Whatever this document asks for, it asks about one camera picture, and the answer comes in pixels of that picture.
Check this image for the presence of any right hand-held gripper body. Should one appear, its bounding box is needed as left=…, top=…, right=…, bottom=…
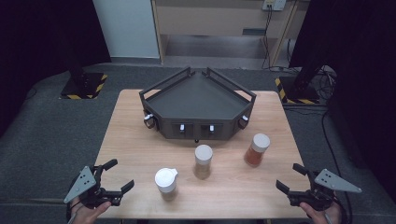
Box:
left=288, top=168, right=363, bottom=212

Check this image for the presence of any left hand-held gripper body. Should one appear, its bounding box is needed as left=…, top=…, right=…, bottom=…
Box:
left=63, top=165, right=124, bottom=210

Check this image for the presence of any spice jar with spout lid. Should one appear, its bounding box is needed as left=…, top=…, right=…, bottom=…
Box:
left=154, top=167, right=179, bottom=202

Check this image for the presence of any spice jar with orange powder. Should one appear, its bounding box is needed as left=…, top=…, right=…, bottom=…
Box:
left=243, top=133, right=271, bottom=168

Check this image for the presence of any spice jar with tan powder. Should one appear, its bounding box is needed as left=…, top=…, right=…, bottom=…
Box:
left=193, top=144, right=214, bottom=180

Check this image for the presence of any dark grey corner rack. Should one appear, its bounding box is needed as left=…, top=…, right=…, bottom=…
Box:
left=138, top=66, right=258, bottom=144

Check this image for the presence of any person's left hand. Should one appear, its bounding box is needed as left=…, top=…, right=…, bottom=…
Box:
left=69, top=200, right=112, bottom=224

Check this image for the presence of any person's right hand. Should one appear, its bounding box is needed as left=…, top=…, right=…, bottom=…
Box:
left=299, top=194, right=343, bottom=224

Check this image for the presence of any black stand base striped edge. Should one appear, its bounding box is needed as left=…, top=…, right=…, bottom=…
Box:
left=274, top=64, right=326, bottom=105
left=59, top=59, right=108, bottom=101

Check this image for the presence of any black curtain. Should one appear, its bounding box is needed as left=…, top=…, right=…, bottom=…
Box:
left=289, top=0, right=396, bottom=194
left=0, top=0, right=112, bottom=138

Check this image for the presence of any white panel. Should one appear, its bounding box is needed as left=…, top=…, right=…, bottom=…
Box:
left=92, top=0, right=161, bottom=60

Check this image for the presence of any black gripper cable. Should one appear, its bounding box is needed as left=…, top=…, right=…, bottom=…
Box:
left=64, top=201, right=77, bottom=224

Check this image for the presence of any long black floor cable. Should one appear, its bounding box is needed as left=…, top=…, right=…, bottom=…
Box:
left=321, top=110, right=354, bottom=224

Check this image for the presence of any tangle of black cables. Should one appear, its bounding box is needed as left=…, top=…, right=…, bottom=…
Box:
left=311, top=64, right=338, bottom=101

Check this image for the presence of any black power cable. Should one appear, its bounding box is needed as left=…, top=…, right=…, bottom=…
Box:
left=261, top=4, right=297, bottom=74

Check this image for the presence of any white wall outlet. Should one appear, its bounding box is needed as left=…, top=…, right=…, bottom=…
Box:
left=262, top=0, right=288, bottom=12

